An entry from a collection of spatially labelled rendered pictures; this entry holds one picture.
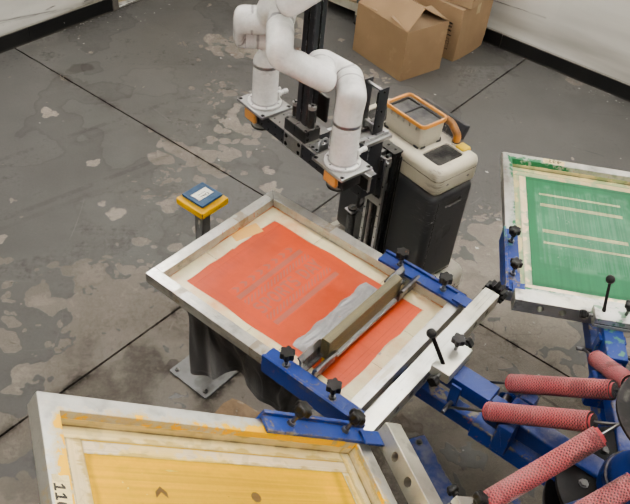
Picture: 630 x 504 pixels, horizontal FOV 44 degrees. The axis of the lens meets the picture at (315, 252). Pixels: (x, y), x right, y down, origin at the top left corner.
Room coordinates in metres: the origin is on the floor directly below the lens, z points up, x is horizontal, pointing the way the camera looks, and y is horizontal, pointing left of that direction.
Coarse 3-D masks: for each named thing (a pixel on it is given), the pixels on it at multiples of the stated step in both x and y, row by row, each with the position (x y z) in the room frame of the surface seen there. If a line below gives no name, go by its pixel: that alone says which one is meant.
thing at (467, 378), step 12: (468, 372) 1.36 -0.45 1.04; (444, 384) 1.35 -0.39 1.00; (456, 384) 1.33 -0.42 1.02; (468, 384) 1.32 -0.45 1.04; (480, 384) 1.33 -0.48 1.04; (492, 384) 1.33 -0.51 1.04; (468, 396) 1.31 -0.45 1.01; (480, 396) 1.29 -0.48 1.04; (492, 396) 1.29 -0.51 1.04; (480, 408) 1.28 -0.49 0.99
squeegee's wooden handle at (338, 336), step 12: (396, 276) 1.69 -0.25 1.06; (384, 288) 1.63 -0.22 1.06; (396, 288) 1.66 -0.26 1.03; (372, 300) 1.58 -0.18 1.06; (384, 300) 1.61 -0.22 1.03; (360, 312) 1.52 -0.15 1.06; (372, 312) 1.56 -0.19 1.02; (348, 324) 1.47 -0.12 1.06; (360, 324) 1.52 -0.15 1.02; (336, 336) 1.42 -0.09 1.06; (348, 336) 1.47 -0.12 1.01; (324, 348) 1.40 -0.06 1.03; (336, 348) 1.42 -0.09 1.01
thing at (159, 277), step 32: (224, 224) 1.92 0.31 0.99; (320, 224) 1.97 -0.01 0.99; (192, 256) 1.76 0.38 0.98; (160, 288) 1.62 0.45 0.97; (416, 288) 1.74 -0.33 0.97; (224, 320) 1.50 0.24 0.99; (448, 320) 1.61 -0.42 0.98; (256, 352) 1.39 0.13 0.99; (416, 352) 1.46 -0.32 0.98; (384, 384) 1.33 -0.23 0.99
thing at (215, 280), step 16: (224, 256) 1.80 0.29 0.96; (240, 256) 1.81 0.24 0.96; (208, 272) 1.72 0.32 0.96; (224, 272) 1.73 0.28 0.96; (240, 272) 1.74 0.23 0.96; (208, 288) 1.65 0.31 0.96; (224, 288) 1.66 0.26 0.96; (224, 304) 1.59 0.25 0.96; (240, 304) 1.60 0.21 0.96; (256, 320) 1.54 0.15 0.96; (288, 320) 1.56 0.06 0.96; (304, 320) 1.56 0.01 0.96; (272, 336) 1.49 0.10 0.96; (288, 336) 1.49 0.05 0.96; (352, 352) 1.46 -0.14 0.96; (368, 352) 1.47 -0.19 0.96; (336, 368) 1.40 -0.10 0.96; (352, 368) 1.40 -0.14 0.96
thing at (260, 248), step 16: (272, 224) 1.99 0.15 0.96; (256, 240) 1.90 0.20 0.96; (272, 240) 1.90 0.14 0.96; (288, 240) 1.91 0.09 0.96; (304, 240) 1.92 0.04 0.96; (256, 256) 1.82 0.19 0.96; (272, 256) 1.83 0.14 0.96; (320, 256) 1.85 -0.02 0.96; (352, 272) 1.80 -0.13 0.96; (336, 288) 1.71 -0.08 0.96; (352, 288) 1.72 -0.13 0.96; (320, 304) 1.64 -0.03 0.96; (336, 304) 1.65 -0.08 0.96; (400, 304) 1.68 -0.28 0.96; (384, 320) 1.60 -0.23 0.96; (400, 320) 1.61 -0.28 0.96; (368, 336) 1.53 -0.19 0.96; (384, 336) 1.54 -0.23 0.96
